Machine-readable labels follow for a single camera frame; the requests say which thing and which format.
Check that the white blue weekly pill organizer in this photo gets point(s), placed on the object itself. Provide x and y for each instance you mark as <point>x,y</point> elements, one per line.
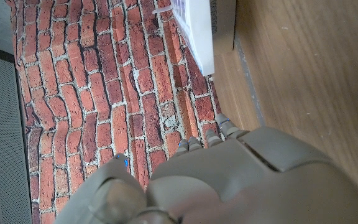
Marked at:
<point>199,34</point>

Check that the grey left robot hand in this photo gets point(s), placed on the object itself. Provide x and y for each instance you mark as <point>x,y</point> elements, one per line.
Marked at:
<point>244,186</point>

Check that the dark perforated panel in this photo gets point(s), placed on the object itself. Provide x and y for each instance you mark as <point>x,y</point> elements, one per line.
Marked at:
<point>2,140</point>

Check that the red brick print backdrop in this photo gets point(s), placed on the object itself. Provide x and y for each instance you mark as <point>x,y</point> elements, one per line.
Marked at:
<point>104,93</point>

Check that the brown cardboard packing box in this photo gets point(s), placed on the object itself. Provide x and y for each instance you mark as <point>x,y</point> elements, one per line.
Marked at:
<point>224,25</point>

